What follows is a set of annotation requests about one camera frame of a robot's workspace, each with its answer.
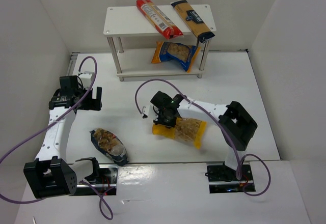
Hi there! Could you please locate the tan and blue spaghetti package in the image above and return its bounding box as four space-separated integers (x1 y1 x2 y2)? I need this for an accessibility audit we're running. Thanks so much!
171 0 215 43

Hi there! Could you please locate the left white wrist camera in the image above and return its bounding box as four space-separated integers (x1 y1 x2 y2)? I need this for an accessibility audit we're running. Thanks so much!
77 71 94 89

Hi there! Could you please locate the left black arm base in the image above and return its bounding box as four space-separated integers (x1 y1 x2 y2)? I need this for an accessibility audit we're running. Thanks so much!
74 164 118 196

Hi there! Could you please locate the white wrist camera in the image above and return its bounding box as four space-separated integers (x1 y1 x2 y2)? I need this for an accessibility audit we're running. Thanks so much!
142 105 153 119
77 71 94 89

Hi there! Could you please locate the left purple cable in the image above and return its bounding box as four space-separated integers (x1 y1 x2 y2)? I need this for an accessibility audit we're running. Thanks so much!
0 55 114 220

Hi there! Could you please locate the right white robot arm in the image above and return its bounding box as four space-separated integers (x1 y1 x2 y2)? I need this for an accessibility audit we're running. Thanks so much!
150 91 258 178

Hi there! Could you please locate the blue yellow pasta bag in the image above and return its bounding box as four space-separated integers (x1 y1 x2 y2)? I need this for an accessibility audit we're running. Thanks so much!
151 41 200 73

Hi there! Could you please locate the dark mixed pasta bag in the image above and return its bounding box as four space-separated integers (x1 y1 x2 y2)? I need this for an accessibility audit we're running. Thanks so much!
90 128 128 166

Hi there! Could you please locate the red spaghetti package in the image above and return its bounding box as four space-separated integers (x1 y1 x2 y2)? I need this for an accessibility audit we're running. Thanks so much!
136 0 183 40

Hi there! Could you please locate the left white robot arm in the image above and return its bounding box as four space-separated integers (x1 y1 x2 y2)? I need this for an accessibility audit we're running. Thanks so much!
23 72 102 199

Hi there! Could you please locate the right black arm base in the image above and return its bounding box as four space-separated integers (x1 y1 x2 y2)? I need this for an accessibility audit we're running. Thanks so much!
205 163 256 194

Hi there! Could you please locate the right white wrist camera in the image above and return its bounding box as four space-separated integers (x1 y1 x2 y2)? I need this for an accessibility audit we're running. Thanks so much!
142 105 153 119

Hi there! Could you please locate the yellow macaroni bag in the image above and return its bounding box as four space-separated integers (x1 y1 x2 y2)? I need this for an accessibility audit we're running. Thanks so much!
152 118 207 149

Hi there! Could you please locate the white two-tier shelf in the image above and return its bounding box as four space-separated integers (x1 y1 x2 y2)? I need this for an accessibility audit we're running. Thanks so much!
103 6 210 81

